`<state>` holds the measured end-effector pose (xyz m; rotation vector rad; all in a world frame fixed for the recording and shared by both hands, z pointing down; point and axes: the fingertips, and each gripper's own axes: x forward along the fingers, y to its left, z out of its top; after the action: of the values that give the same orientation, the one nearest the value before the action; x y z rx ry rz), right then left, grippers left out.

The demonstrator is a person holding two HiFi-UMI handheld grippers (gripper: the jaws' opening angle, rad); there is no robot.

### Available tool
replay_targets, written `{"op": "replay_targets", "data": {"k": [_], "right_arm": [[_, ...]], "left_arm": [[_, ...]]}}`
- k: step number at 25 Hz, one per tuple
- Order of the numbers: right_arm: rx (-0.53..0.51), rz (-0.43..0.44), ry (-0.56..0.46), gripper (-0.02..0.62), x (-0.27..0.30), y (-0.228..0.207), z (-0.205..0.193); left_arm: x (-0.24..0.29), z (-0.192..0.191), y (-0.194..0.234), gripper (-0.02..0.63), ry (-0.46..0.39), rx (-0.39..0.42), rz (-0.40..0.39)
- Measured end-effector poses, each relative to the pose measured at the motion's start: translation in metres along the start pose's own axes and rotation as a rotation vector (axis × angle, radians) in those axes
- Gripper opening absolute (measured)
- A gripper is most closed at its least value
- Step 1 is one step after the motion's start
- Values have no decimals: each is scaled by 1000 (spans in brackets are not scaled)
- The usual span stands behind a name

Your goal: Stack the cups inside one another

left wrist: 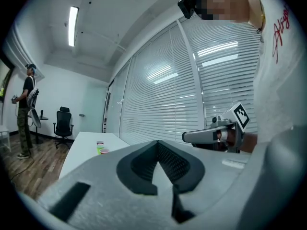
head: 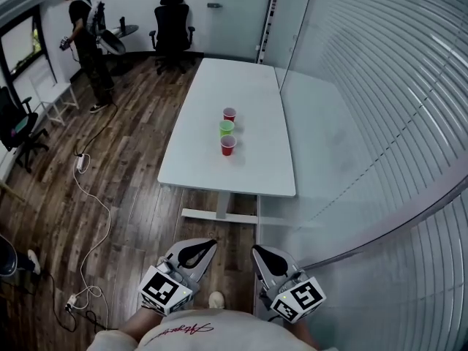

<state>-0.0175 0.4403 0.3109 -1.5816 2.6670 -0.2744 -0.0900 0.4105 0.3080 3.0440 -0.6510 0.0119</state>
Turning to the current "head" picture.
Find black white door strip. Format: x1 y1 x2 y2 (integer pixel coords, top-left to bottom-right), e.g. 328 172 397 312
255 0 280 66

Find white table leg frame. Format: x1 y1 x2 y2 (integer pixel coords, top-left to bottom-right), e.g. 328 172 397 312
180 190 261 227

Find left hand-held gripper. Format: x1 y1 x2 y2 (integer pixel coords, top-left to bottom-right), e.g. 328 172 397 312
137 237 219 317

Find person's right forearm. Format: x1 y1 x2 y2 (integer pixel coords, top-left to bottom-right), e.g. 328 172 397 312
291 319 320 349

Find dark framed window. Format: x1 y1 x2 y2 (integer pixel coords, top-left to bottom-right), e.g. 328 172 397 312
0 5 56 87

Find long white cable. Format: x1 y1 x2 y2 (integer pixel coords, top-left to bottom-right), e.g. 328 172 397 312
72 154 113 311

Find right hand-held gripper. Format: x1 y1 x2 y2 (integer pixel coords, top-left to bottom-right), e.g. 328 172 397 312
250 244 328 324

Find black mesh office chair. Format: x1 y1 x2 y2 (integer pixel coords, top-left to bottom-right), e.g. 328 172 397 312
0 86 50 173

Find thin black cable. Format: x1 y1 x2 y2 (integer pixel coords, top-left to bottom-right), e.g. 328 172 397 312
75 102 120 157

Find black high-back office chair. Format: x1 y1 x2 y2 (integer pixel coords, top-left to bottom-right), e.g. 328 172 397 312
148 0 197 75

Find person's grey sweatshirt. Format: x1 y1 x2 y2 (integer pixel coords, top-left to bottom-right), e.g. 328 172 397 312
86 307 341 351

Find person's white shoe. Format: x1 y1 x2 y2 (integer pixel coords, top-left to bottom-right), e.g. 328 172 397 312
208 291 226 310

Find round black side table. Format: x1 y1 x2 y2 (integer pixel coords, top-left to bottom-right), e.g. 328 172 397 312
100 23 140 76

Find white venetian blinds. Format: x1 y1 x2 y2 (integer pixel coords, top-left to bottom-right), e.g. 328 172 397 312
292 0 468 351

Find white stool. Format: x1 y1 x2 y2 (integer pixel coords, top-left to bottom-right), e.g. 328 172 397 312
29 69 80 126

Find white power strip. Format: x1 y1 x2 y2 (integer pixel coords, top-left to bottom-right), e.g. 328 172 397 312
75 152 91 173

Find person's left forearm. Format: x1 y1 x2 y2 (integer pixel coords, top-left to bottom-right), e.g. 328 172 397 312
118 305 162 343

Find black floor cable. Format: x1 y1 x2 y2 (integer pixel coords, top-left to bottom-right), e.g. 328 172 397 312
36 268 118 334

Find green plastic cup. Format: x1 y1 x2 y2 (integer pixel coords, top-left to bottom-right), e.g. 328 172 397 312
218 119 235 139

